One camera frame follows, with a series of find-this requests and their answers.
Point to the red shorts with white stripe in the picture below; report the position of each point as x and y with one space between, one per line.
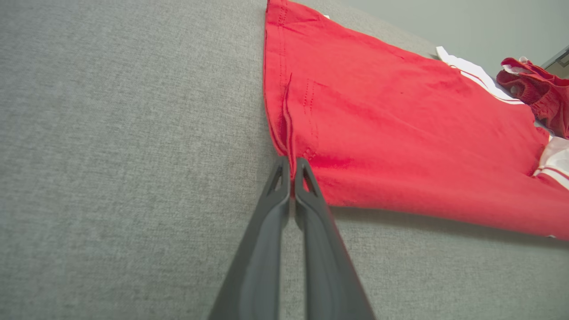
542 93

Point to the grey partition edge frame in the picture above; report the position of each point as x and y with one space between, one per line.
561 56

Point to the red jersey with white sleeves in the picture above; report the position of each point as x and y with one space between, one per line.
400 133

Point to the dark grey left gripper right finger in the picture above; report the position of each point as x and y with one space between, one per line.
329 275

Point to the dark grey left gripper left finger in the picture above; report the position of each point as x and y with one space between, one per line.
253 275

